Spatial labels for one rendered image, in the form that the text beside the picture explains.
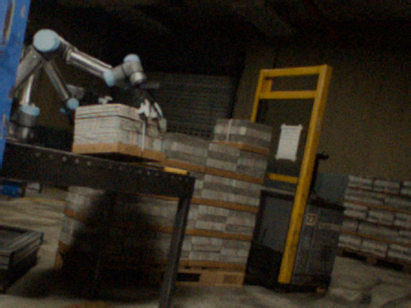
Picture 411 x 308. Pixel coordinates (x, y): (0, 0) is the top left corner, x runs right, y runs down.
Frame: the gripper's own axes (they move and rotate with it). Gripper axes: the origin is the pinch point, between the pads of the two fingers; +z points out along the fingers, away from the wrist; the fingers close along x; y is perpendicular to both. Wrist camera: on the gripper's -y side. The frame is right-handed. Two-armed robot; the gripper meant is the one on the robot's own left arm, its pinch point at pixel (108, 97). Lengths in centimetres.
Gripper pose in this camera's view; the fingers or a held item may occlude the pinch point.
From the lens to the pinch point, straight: 373.5
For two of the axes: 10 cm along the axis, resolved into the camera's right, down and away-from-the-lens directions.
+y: -2.5, 9.5, 1.7
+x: 4.4, 2.7, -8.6
